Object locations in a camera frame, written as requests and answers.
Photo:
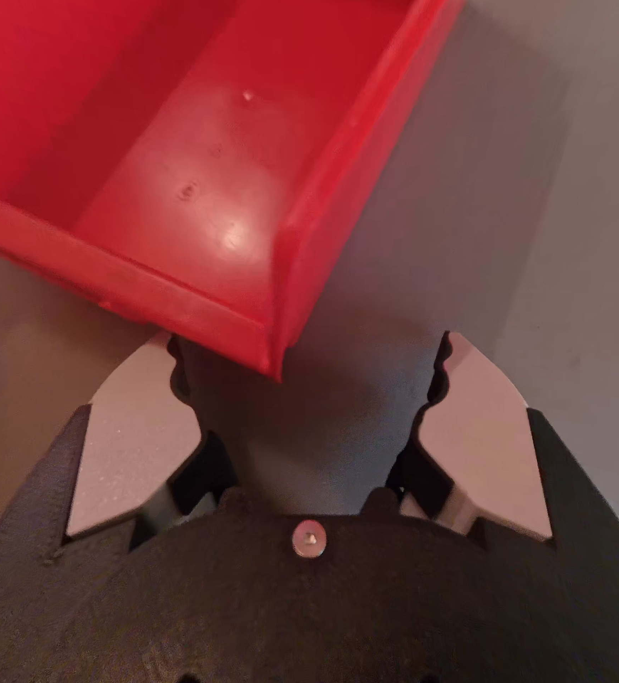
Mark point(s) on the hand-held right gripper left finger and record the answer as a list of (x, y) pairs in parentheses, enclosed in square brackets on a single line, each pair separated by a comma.
[(128, 443)]

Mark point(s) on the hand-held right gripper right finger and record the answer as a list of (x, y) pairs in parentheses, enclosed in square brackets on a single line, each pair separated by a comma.
[(485, 443)]

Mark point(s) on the red plastic bin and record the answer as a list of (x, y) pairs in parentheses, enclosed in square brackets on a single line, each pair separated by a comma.
[(181, 160)]

